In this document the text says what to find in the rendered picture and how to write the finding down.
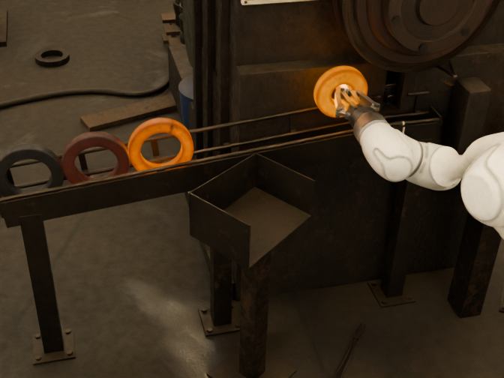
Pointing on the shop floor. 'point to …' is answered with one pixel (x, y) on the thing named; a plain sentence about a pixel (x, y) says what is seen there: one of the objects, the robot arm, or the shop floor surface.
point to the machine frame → (286, 55)
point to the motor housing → (473, 268)
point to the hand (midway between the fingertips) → (341, 87)
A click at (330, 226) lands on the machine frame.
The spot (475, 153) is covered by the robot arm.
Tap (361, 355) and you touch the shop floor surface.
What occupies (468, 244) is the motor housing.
